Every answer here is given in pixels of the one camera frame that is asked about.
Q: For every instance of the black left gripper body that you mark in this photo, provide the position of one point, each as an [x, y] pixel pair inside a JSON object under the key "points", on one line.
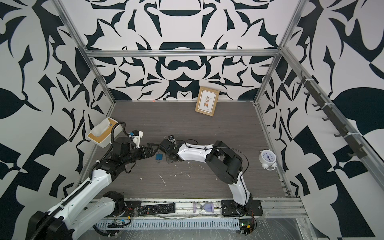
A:
{"points": [[141, 154]]}

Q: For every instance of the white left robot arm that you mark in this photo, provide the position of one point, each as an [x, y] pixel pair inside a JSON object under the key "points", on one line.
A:
{"points": [[71, 217]]}

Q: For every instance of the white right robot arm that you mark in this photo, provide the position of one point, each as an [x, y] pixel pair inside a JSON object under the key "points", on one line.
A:
{"points": [[227, 165]]}

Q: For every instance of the blue padlock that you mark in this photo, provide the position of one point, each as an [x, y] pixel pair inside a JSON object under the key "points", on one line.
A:
{"points": [[159, 158]]}

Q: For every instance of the white tissue box wooden lid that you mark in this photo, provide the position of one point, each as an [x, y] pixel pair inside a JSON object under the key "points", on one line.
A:
{"points": [[101, 134]]}

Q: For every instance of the black remote control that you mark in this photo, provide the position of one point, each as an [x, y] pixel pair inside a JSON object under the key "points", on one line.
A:
{"points": [[159, 209]]}

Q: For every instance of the purple hourglass timer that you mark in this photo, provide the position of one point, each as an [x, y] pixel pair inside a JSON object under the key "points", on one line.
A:
{"points": [[207, 207]]}

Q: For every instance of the white alarm clock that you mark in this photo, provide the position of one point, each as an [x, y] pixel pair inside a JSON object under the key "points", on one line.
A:
{"points": [[268, 160]]}

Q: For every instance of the green circuit board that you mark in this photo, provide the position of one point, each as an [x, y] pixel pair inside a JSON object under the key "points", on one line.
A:
{"points": [[247, 226]]}

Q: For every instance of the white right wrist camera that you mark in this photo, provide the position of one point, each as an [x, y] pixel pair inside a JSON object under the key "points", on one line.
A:
{"points": [[171, 138]]}

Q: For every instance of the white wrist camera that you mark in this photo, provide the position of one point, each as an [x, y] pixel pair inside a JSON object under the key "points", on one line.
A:
{"points": [[171, 138], [136, 137]]}

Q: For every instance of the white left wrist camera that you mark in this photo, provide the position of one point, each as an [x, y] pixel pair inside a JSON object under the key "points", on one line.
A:
{"points": [[136, 137]]}

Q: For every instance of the wooden picture frame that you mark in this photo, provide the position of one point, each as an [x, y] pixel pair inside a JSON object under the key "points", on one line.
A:
{"points": [[207, 101]]}

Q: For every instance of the small wired circuit board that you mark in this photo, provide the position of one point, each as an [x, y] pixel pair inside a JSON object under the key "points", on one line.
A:
{"points": [[119, 223]]}

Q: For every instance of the black wall hook rail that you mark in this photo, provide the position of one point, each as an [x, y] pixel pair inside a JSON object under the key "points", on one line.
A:
{"points": [[334, 115]]}

